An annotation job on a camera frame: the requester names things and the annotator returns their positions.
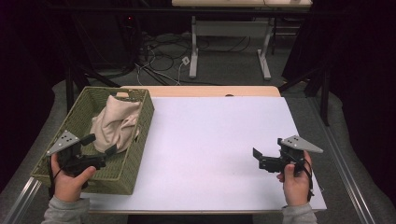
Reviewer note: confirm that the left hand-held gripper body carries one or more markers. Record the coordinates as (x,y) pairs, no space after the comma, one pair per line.
(67,141)

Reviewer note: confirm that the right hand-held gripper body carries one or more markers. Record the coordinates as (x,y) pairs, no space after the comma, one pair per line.
(299,143)

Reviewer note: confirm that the beige cloth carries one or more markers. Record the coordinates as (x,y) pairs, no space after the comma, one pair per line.
(116,121)

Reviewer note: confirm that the green woven basket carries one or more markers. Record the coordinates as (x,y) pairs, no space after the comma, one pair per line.
(84,109)

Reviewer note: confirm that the person's right hand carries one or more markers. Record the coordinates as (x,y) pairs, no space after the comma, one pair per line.
(297,188)

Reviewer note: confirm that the person's left hand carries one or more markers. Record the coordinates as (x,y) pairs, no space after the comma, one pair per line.
(70,186)

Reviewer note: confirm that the white table mat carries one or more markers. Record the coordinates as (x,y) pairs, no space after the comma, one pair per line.
(211,149)

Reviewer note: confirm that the black metal stand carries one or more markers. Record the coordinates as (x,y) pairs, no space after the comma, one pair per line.
(325,99)
(69,93)

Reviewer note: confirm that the dark curtain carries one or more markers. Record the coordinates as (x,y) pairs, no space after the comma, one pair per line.
(361,77)
(25,77)

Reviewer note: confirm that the wooden table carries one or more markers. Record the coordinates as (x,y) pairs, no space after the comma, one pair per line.
(199,91)

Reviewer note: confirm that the white power adapter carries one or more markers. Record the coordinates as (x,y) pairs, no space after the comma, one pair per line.
(186,60)

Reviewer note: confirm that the white-legged desk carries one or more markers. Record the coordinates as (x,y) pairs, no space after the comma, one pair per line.
(230,28)

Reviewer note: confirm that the aluminium rail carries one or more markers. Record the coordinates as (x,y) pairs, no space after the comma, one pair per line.
(21,200)
(345,168)

